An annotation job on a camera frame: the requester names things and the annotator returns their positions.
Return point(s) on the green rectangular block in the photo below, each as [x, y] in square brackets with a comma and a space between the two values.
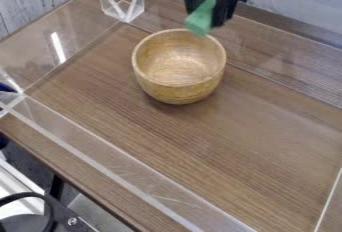
[199, 20]

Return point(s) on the brown wooden bowl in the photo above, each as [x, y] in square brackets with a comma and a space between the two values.
[178, 65]

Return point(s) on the clear acrylic front barrier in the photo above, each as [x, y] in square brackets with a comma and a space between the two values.
[98, 116]

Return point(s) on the black table leg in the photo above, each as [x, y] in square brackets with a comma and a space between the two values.
[56, 187]

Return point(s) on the clear acrylic corner bracket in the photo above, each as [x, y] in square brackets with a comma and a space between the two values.
[123, 10]

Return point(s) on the grey metal base plate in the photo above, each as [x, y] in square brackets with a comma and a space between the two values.
[67, 221]

